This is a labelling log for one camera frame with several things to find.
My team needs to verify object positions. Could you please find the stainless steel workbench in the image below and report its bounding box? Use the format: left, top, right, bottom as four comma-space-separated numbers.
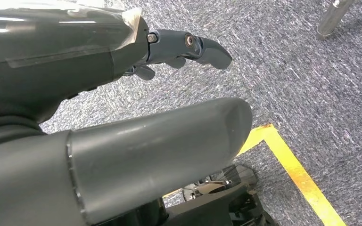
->
317, 0, 355, 40

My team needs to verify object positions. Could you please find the ribbed grey left arm sleeve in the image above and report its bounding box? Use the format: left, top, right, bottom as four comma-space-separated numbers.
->
0, 114, 49, 150

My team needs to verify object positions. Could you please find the black robot foot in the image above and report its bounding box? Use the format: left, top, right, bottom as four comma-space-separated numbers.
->
97, 163, 279, 226

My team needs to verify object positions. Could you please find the yellow floor tape square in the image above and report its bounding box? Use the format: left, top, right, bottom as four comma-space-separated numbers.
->
162, 124, 347, 226

